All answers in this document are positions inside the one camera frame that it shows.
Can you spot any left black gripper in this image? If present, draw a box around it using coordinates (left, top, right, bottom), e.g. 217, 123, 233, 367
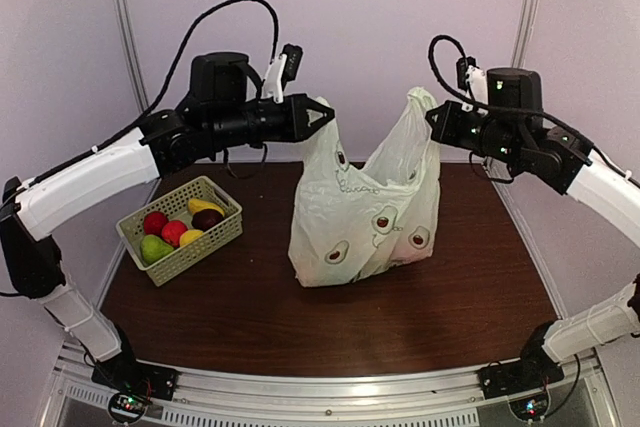
207, 92, 334, 149

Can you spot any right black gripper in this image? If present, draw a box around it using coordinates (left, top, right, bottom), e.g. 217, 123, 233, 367
426, 99, 522, 167

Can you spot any pale green plastic bag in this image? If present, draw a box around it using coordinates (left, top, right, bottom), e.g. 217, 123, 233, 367
288, 87, 441, 288

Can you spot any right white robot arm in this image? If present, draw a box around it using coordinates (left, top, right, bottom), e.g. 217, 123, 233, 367
425, 67, 639, 389

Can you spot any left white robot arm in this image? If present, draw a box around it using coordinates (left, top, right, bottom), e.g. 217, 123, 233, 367
1, 45, 335, 391

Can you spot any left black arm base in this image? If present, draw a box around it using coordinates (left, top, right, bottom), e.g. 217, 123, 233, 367
91, 326, 178, 401

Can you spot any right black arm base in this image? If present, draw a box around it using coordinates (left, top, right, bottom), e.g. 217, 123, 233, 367
477, 322, 564, 399

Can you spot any dark red fruit in basket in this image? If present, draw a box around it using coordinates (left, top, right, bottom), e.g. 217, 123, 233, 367
191, 209, 225, 231

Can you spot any yellow banana in basket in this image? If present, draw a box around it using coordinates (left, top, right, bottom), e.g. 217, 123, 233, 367
187, 198, 226, 217

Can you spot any beige perforated plastic basket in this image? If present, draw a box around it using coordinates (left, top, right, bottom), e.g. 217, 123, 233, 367
116, 176, 243, 287

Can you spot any yellow lemon in basket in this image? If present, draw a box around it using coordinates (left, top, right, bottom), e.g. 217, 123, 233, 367
179, 229, 204, 248

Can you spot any red apple in basket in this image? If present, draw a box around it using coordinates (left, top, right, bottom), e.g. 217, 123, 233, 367
143, 211, 169, 237

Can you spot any green pear in basket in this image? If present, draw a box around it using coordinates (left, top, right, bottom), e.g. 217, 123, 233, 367
140, 235, 174, 265

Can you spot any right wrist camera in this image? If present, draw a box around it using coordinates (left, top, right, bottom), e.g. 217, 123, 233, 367
456, 56, 488, 104

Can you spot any right aluminium corner post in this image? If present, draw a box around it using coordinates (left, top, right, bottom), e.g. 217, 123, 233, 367
511, 0, 540, 68

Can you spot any aluminium corner post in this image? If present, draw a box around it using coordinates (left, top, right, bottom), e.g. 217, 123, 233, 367
511, 0, 540, 68
113, 0, 148, 113

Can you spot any left aluminium corner post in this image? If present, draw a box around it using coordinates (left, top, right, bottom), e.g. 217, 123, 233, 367
113, 0, 148, 113

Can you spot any aluminium front rail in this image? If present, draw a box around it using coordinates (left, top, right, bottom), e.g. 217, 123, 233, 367
36, 343, 622, 426

